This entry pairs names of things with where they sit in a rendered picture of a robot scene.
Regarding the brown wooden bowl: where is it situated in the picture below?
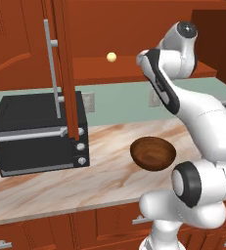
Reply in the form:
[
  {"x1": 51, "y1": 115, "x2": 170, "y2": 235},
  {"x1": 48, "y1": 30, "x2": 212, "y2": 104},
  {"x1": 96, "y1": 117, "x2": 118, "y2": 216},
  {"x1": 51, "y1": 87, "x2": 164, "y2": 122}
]
[{"x1": 129, "y1": 136, "x2": 177, "y2": 172}]

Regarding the pale yellow sweet potato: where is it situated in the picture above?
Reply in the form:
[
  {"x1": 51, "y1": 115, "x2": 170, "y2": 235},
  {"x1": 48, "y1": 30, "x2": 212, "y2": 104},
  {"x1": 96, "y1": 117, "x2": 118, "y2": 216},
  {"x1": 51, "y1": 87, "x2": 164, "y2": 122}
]
[{"x1": 106, "y1": 52, "x2": 117, "y2": 63}]

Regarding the red-brown open cabinet door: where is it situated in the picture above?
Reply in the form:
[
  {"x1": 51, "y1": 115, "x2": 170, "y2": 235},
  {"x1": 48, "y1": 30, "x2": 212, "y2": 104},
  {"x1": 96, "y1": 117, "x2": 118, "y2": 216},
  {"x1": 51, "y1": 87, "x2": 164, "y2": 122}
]
[{"x1": 51, "y1": 0, "x2": 80, "y2": 142}]

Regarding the red-brown base cabinet door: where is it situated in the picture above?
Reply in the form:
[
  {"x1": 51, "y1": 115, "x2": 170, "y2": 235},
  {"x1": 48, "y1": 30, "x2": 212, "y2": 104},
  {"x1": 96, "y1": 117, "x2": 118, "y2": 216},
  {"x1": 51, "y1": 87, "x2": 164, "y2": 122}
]
[{"x1": 0, "y1": 218, "x2": 59, "y2": 250}]

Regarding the black toaster oven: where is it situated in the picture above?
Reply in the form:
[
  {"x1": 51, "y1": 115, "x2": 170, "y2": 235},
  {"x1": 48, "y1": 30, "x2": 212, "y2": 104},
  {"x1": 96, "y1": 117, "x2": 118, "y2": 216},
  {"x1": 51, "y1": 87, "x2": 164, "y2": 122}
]
[{"x1": 0, "y1": 90, "x2": 91, "y2": 179}]

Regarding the red-brown drawer front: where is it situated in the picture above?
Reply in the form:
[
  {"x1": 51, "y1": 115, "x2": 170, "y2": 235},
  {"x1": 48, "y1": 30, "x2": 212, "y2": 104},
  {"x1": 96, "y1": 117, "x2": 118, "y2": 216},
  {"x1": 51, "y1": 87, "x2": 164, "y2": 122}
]
[{"x1": 94, "y1": 201, "x2": 156, "y2": 242}]

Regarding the grey wall outlet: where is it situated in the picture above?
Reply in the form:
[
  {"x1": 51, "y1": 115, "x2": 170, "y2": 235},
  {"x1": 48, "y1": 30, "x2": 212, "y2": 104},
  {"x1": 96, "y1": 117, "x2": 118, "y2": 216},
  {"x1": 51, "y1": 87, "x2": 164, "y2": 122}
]
[
  {"x1": 81, "y1": 92, "x2": 96, "y2": 113},
  {"x1": 149, "y1": 90, "x2": 161, "y2": 108}
]

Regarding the grey cabinet door handle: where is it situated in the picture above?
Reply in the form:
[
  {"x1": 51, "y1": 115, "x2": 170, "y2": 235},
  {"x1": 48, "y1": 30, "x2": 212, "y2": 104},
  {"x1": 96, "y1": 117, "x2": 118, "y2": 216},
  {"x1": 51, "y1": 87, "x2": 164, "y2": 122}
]
[{"x1": 43, "y1": 19, "x2": 67, "y2": 120}]

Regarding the grey toaster oven handle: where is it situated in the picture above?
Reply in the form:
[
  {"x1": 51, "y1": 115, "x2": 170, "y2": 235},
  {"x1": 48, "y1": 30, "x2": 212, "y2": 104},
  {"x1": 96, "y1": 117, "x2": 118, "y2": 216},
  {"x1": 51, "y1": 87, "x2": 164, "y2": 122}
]
[{"x1": 0, "y1": 126, "x2": 68, "y2": 145}]

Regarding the red-brown open wall cabinet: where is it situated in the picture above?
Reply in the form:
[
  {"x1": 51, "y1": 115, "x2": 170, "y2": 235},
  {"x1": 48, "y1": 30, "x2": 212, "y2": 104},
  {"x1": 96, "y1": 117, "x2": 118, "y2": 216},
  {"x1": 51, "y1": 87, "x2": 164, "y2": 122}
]
[{"x1": 67, "y1": 0, "x2": 226, "y2": 86}]

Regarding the grey drawer handle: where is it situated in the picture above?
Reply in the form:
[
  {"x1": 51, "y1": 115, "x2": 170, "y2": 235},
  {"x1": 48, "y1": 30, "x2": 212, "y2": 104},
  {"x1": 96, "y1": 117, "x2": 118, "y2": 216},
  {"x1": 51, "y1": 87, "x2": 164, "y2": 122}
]
[{"x1": 131, "y1": 214, "x2": 152, "y2": 226}]

